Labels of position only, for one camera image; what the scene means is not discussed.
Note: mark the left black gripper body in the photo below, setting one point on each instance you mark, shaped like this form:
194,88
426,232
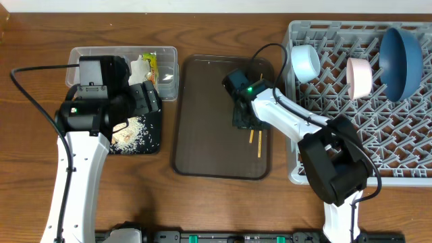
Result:
142,106

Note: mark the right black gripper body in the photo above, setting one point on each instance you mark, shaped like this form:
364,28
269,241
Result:
248,122

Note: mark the white tissue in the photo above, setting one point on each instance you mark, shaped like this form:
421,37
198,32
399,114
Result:
141,71

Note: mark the pile of rice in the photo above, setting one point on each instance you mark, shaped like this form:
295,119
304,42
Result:
131,135

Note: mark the yellow snack wrapper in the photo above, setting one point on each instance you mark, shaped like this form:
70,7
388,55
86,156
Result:
152,74

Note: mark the light blue bowl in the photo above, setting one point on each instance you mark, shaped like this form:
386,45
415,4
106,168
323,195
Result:
305,63

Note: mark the pink bowl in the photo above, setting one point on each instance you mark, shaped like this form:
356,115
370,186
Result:
359,77

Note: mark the dark blue plate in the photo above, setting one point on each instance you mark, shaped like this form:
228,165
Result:
400,58

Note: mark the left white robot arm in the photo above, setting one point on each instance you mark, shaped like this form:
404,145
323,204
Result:
86,127

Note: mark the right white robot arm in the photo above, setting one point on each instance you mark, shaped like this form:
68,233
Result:
331,153

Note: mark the black waste tray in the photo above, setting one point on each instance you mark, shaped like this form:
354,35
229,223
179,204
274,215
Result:
148,138

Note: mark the grey dishwasher rack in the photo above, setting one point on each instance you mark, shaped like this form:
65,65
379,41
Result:
395,135

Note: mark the clear plastic bin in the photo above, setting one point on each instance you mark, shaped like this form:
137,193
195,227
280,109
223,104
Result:
166,59

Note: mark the brown serving tray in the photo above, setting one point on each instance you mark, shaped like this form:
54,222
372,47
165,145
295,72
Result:
205,141

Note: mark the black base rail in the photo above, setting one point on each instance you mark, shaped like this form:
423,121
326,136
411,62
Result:
215,237

